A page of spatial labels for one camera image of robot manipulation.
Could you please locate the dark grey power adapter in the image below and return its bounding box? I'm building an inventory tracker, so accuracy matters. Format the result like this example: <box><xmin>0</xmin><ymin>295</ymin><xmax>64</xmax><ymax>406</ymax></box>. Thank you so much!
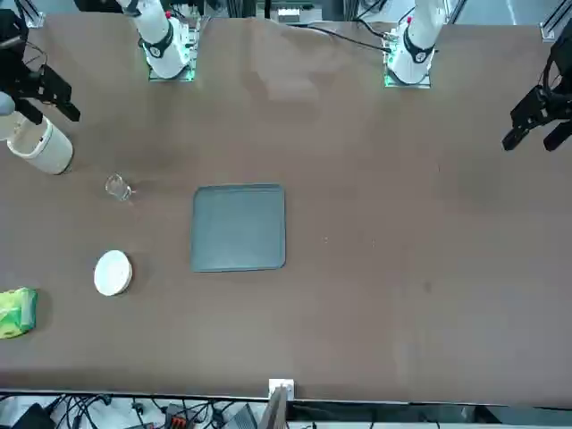
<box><xmin>223</xmin><ymin>403</ymin><xmax>259</xmax><ymax>429</ymax></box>

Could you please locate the power strip with orange switches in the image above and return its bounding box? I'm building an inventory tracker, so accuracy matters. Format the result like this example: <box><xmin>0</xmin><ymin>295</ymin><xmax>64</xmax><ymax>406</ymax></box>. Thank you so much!
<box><xmin>160</xmin><ymin>403</ymin><xmax>189</xmax><ymax>429</ymax></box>

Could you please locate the green tissue pack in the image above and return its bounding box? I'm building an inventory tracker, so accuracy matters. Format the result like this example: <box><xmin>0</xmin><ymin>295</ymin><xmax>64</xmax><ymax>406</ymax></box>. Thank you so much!
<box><xmin>0</xmin><ymin>288</ymin><xmax>39</xmax><ymax>340</ymax></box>

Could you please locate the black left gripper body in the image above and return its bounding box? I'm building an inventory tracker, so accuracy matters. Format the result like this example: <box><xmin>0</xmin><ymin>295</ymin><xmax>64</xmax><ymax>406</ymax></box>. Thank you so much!
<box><xmin>543</xmin><ymin>30</ymin><xmax>572</xmax><ymax>122</ymax></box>

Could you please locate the black left base cable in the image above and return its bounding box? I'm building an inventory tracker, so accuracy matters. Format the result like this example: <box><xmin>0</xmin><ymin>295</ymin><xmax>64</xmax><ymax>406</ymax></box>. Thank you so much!
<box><xmin>285</xmin><ymin>22</ymin><xmax>391</xmax><ymax>51</ymax></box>

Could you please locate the dark grey square tray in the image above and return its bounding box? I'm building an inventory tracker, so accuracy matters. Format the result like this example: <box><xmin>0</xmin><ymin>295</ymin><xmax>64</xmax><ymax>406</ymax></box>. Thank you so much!
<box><xmin>190</xmin><ymin>181</ymin><xmax>287</xmax><ymax>273</ymax></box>

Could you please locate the aluminium frame post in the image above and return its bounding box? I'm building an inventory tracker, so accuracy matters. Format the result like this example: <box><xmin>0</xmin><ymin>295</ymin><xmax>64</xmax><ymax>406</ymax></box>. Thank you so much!
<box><xmin>266</xmin><ymin>377</ymin><xmax>297</xmax><ymax>429</ymax></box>

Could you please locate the black power adapter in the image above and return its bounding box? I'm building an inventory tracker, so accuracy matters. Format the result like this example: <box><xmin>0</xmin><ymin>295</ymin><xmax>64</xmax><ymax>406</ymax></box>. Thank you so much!
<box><xmin>13</xmin><ymin>401</ymin><xmax>54</xmax><ymax>429</ymax></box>

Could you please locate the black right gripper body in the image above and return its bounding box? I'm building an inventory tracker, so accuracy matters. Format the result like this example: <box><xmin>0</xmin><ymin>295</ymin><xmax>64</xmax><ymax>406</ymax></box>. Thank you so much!
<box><xmin>0</xmin><ymin>6</ymin><xmax>46</xmax><ymax>102</ymax></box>

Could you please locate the cream bin with flip lid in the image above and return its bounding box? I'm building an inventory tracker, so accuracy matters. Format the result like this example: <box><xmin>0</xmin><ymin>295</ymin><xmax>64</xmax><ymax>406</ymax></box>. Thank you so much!
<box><xmin>0</xmin><ymin>109</ymin><xmax>74</xmax><ymax>175</ymax></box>

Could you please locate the clear measuring cup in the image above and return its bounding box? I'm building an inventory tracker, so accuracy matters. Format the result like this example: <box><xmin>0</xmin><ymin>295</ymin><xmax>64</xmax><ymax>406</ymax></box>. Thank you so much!
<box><xmin>105</xmin><ymin>172</ymin><xmax>135</xmax><ymax>203</ymax></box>

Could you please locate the aluminium corner bracket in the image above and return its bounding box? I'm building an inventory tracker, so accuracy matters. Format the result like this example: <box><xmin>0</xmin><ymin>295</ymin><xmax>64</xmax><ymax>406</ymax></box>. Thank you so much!
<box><xmin>17</xmin><ymin>0</ymin><xmax>46</xmax><ymax>29</ymax></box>
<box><xmin>539</xmin><ymin>0</ymin><xmax>572</xmax><ymax>42</ymax></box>

